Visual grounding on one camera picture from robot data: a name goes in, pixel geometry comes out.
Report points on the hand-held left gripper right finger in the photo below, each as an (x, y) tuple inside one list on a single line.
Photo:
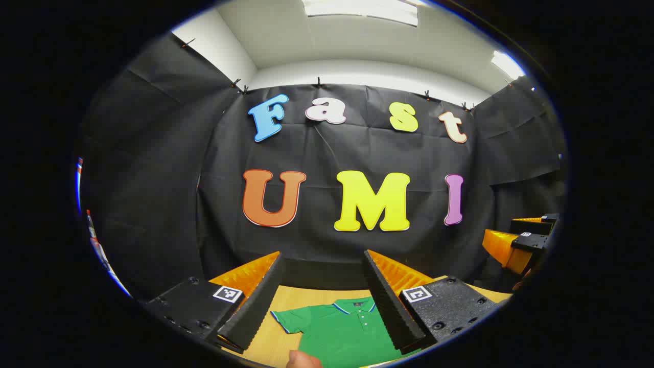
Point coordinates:
[(391, 312)]

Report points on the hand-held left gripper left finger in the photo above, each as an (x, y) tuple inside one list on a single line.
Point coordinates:
[(255, 312)]

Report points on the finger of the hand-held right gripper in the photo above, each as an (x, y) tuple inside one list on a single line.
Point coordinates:
[(529, 241), (531, 226)]

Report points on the green T-shirt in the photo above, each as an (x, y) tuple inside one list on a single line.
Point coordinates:
[(342, 332)]

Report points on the ceiling light panel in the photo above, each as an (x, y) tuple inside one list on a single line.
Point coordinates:
[(357, 10), (507, 64)]

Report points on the black backdrop cloth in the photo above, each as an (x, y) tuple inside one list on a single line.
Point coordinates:
[(327, 148)]

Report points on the row of black cloth clips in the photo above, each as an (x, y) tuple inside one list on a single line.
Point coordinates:
[(319, 82)]

